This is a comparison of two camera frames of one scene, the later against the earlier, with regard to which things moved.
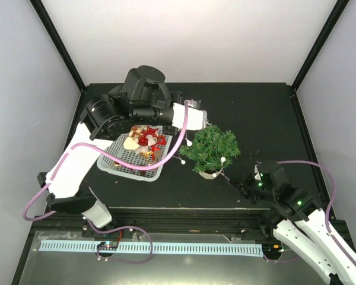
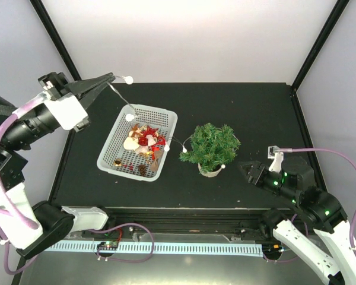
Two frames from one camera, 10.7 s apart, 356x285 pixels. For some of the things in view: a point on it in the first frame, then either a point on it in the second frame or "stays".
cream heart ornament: [131, 143] stays
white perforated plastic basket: [111, 164] stays
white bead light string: [222, 160] -> [131, 117]
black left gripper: [172, 132] -> [57, 86]
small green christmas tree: [211, 149] stays
